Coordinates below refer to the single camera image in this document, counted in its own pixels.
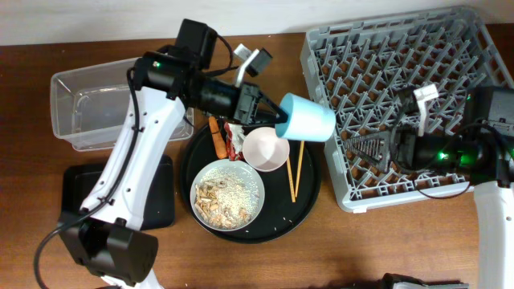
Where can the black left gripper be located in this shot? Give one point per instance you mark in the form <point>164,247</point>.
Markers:
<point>249,111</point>

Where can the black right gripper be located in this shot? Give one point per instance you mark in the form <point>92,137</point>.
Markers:
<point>402,144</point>

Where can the light blue cup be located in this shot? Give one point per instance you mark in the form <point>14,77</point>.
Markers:
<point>307,120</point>

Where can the wooden chopstick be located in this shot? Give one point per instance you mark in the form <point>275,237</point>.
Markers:
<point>299,167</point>
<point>290,180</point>

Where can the white napkin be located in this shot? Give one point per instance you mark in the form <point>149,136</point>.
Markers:
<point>237,136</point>

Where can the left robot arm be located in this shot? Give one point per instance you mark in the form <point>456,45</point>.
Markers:
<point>105,235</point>

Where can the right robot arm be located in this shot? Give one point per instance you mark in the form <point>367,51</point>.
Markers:
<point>482,149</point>

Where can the red snack wrapper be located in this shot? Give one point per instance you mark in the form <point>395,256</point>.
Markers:
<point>233,156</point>

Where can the orange carrot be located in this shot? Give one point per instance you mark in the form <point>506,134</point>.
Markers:
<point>219,143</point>

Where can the round black tray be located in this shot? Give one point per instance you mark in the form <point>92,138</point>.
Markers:
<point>279,215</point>

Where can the grey plate with food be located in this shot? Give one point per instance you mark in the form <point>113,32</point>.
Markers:
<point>227,195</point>

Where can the clear plastic bin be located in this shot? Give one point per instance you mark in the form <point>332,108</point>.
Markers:
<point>89,104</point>

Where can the rectangular black tray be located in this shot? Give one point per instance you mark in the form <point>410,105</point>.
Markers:
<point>79,180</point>

